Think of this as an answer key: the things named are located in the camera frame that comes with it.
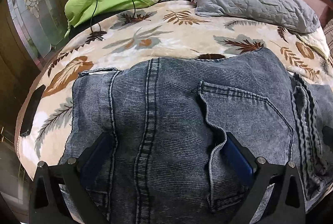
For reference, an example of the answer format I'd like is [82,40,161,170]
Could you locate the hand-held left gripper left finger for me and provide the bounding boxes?
[29,132,115,224]

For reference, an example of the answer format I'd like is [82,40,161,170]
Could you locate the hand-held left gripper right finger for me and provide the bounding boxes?
[224,132,306,224]

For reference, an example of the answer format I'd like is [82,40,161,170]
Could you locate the grey-blue denim pants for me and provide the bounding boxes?
[58,47,333,224]

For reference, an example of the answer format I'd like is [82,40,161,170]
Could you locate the black smartphone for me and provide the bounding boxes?
[19,85,46,137]

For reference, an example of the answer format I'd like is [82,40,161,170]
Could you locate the leaf print fleece blanket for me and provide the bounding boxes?
[16,1,333,180]

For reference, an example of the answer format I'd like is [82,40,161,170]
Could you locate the white quilt with yellow trim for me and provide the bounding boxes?
[297,24,331,60]

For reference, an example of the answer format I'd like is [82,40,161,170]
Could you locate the striped floral cushion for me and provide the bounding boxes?
[323,16,333,50]

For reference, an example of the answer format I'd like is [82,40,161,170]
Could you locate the wooden door with patterned glass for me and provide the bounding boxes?
[0,0,78,136]

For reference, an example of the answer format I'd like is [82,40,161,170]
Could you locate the black cable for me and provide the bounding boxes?
[90,0,137,41]

